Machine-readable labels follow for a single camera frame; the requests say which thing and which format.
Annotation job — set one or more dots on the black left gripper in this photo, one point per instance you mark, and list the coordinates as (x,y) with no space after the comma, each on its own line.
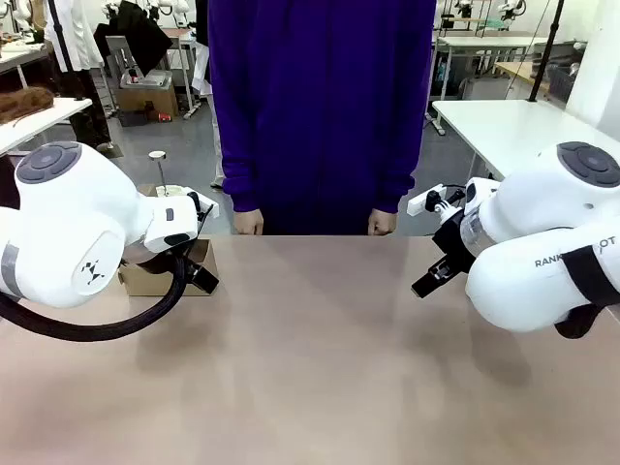
(193,252)

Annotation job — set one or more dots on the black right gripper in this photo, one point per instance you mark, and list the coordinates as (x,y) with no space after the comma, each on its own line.
(453,237)

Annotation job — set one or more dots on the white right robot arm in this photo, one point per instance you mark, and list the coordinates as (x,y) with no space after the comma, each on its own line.
(533,218)

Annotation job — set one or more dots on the person's left forearm purple sleeve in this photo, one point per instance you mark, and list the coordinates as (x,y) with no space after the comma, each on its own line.
(394,179)

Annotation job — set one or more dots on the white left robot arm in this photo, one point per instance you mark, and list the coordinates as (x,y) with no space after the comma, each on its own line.
(63,232)

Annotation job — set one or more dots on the person's right forearm purple sleeve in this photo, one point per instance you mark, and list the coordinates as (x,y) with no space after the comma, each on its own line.
(239,179)

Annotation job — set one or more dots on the brown cardboard cup carrier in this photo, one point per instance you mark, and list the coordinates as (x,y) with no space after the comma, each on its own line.
(145,286)

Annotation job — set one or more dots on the person's right hand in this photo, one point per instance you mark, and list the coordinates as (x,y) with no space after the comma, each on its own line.
(248,223)

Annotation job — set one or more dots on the person's left hand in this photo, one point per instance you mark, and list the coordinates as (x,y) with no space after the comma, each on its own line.
(382,224)

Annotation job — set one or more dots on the metal stand with round top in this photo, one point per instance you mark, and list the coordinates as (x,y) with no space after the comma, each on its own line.
(158,156)

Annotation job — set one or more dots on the small red box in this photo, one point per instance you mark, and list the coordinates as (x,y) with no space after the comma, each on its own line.
(165,116)

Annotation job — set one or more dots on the large white table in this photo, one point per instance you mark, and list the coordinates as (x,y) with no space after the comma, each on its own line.
(508,131)

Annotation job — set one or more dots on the brown cardboard box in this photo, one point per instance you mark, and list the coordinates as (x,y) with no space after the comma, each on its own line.
(150,102)

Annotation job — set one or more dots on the person in purple sweater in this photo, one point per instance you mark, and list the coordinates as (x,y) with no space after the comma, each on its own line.
(319,121)

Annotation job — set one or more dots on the grey bin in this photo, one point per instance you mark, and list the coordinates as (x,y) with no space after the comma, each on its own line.
(145,80)

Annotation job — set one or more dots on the white table with brown fur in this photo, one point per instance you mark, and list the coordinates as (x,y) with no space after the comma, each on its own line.
(43,121)

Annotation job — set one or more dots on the white background table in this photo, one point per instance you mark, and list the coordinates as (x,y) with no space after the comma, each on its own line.
(484,43)

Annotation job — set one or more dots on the black hanging garment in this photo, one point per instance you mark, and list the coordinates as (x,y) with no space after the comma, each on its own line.
(140,39)

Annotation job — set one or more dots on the brown fur pile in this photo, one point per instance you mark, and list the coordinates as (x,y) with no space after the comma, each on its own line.
(24,102)

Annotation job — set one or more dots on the black vertical pole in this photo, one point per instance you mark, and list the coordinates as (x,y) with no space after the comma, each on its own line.
(545,53)

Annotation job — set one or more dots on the person in white coat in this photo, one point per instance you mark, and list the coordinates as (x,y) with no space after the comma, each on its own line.
(77,34)

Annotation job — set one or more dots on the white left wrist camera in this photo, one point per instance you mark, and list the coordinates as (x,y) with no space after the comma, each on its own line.
(207,206)

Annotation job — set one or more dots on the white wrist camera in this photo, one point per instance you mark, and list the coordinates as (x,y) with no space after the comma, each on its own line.
(421,201)
(207,206)

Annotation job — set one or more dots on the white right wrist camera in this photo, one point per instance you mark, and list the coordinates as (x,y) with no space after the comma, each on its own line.
(421,201)

